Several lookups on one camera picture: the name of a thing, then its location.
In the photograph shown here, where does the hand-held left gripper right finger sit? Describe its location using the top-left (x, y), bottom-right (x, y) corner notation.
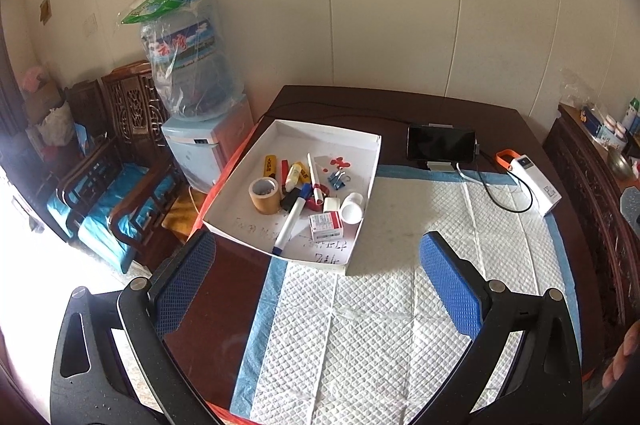
top-left (419, 231), bottom-right (585, 425)

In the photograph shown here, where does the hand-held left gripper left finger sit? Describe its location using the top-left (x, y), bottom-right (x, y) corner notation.
top-left (50, 229), bottom-right (217, 425)

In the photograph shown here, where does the white marker with blue cap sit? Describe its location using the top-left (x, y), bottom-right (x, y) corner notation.
top-left (271, 185), bottom-right (313, 256)

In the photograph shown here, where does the white plastic bottle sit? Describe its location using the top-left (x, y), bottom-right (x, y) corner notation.
top-left (341, 192), bottom-right (364, 224)

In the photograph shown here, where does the long white pen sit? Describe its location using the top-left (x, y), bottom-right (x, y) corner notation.
top-left (306, 154), bottom-right (321, 201)

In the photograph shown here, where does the white cardboard tray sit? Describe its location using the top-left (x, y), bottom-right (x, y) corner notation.
top-left (201, 119), bottom-right (383, 276)

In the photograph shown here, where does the person's right hand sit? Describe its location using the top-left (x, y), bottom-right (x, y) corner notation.
top-left (602, 320), bottom-right (640, 388)

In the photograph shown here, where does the small wooden stool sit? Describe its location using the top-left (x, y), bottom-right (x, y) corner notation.
top-left (162, 192), bottom-right (211, 246)

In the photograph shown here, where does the blue seat cushion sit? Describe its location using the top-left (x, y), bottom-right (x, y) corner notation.
top-left (77, 200), bottom-right (166, 273)
top-left (47, 165), bottom-right (146, 231)

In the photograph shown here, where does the white quilted blue-edged pad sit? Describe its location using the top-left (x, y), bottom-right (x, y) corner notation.
top-left (230, 165), bottom-right (581, 425)

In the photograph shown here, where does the brown tape roll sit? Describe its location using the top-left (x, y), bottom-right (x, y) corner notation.
top-left (249, 178), bottom-right (282, 216)

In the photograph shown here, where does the white power bank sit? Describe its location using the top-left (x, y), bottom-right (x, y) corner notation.
top-left (507, 156), bottom-right (563, 218)

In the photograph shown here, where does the red and white medicine box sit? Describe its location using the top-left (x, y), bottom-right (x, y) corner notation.
top-left (308, 212), bottom-right (346, 240)

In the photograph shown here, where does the light blue water dispenser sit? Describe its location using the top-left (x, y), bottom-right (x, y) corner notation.
top-left (161, 98), bottom-right (256, 193)

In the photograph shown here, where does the black smartphone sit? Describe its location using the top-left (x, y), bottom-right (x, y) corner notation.
top-left (406, 124), bottom-right (477, 162)

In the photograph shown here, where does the dark carved wooden sideboard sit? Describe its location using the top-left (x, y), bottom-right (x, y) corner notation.
top-left (542, 102), bottom-right (640, 356)

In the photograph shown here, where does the carved wooden armchair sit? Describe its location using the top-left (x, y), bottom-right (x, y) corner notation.
top-left (47, 80), bottom-right (116, 246)
top-left (102, 62), bottom-right (188, 273)

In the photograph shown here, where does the grey octagonal plate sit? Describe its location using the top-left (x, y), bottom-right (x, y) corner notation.
top-left (620, 185), bottom-right (640, 226)

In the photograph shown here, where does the white plastic bag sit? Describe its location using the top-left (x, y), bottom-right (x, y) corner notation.
top-left (40, 102), bottom-right (76, 146)

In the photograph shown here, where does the large blue water jug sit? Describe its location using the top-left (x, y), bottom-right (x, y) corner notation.
top-left (140, 0), bottom-right (246, 122)

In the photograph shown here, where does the dark blue box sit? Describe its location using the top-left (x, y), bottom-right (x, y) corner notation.
top-left (580, 105), bottom-right (603, 136)

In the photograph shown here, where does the brown cardboard box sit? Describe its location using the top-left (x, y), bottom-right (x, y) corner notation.
top-left (25, 85), bottom-right (63, 121)

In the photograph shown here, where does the clear plastic bag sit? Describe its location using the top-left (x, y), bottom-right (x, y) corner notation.
top-left (560, 68), bottom-right (596, 106)

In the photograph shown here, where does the pink object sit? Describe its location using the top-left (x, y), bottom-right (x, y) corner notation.
top-left (20, 65), bottom-right (48, 93)

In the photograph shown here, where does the green plastic bag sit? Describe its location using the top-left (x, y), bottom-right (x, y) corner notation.
top-left (117, 0), bottom-right (208, 26)

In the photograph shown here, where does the black charging cable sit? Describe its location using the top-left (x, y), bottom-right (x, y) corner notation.
top-left (472, 145), bottom-right (536, 213)

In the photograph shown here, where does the white cable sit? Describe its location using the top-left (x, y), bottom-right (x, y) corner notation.
top-left (455, 165), bottom-right (488, 191)

